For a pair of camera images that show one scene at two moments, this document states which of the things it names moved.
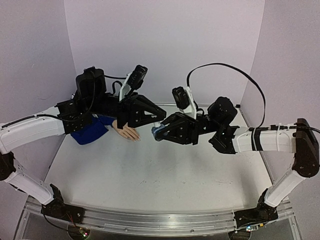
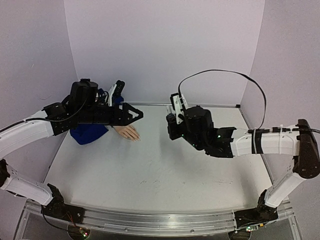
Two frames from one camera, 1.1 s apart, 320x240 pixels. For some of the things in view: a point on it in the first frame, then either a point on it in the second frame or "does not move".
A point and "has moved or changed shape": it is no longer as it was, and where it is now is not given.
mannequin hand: [127, 132] does not move
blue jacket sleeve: [96, 128] does not move
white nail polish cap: [157, 124] to [169, 108]
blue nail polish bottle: [155, 129] has moved or changed shape
